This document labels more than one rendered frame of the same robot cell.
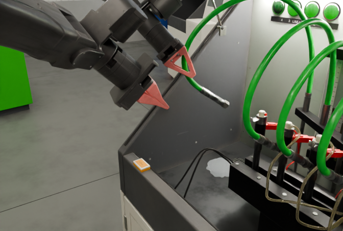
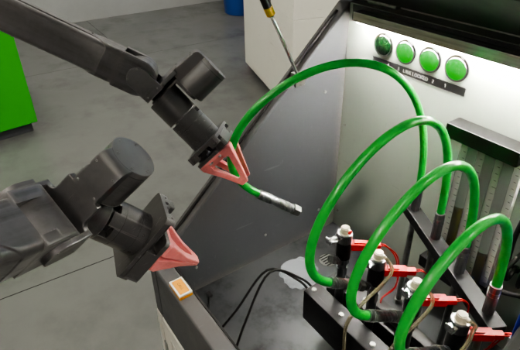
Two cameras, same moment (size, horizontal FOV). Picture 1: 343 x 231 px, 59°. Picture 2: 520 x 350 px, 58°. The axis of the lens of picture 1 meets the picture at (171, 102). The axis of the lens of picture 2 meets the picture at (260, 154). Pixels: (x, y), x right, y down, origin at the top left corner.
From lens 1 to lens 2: 0.25 m
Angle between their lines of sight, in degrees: 8
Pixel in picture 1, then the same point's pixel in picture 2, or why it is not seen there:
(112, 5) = (96, 171)
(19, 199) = (25, 279)
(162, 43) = (196, 139)
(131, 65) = (137, 228)
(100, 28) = (83, 201)
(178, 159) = (240, 261)
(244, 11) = (333, 46)
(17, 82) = (11, 90)
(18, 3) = not seen: outside the picture
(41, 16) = not seen: outside the picture
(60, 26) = (15, 250)
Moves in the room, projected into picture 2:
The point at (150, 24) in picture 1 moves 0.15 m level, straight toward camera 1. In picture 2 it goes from (178, 112) to (169, 159)
